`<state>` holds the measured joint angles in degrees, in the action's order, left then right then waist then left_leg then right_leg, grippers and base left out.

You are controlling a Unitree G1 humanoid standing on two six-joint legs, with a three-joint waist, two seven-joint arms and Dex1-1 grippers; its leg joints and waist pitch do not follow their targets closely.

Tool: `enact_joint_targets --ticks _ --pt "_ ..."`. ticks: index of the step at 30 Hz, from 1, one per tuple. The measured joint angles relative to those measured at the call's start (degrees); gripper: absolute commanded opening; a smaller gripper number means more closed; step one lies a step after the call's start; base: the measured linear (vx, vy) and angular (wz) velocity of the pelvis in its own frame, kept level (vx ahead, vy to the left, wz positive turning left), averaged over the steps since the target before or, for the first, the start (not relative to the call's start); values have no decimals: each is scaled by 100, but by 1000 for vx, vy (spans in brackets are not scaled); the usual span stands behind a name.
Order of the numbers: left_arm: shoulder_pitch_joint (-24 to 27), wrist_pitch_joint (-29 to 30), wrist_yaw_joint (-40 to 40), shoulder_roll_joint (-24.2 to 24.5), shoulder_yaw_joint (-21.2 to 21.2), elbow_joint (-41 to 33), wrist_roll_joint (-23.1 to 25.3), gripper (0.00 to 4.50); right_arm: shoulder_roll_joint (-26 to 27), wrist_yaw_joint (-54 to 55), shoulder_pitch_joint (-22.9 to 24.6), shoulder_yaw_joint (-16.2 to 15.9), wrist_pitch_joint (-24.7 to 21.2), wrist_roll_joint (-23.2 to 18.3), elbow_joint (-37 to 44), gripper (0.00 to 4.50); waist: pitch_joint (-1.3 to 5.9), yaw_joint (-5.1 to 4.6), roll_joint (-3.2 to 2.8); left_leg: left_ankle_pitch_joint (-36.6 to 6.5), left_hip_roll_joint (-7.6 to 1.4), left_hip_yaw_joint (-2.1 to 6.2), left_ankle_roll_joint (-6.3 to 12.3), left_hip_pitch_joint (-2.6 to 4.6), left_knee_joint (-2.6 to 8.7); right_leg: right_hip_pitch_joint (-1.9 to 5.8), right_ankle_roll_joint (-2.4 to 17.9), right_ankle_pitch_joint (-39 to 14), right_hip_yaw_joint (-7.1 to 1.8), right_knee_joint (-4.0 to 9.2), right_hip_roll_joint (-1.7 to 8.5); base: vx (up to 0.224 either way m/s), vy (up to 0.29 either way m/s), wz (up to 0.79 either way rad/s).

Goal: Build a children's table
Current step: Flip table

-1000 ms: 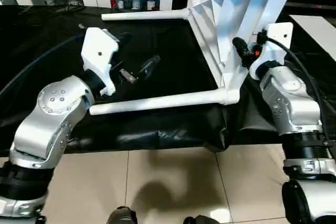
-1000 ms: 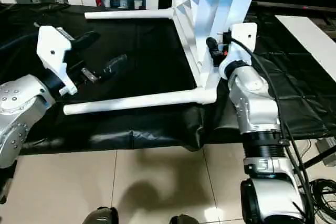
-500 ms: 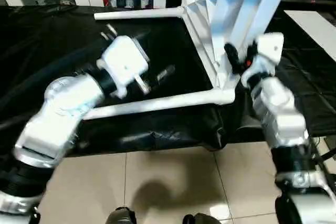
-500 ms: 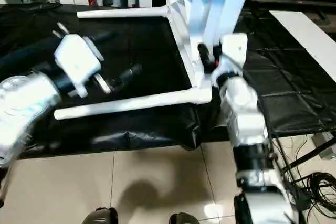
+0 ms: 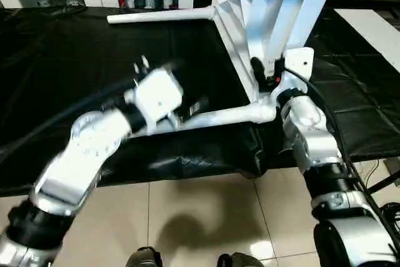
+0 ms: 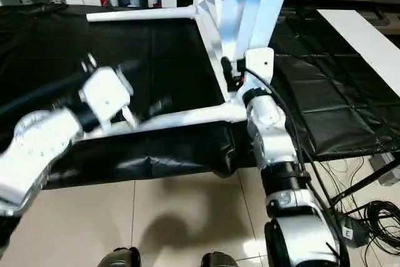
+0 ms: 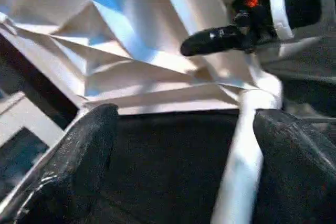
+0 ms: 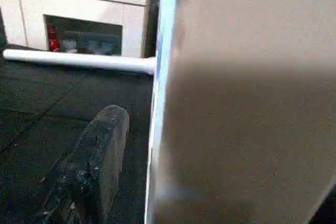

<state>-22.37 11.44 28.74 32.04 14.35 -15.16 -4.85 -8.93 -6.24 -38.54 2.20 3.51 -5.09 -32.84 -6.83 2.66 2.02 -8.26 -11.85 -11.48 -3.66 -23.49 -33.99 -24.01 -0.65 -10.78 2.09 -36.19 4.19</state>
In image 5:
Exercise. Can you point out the person's black shoes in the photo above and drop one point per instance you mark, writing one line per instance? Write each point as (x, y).
(144, 257)
(240, 259)

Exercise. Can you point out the white flat board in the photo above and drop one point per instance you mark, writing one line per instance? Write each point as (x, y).
(375, 32)

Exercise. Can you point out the black plastic mat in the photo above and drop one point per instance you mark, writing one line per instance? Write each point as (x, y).
(75, 54)

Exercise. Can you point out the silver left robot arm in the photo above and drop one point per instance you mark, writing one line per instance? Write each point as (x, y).
(81, 154)

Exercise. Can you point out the black metal table leg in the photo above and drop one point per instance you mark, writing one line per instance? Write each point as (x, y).
(384, 181)

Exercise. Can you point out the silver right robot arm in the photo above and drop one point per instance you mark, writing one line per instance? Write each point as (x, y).
(312, 142)

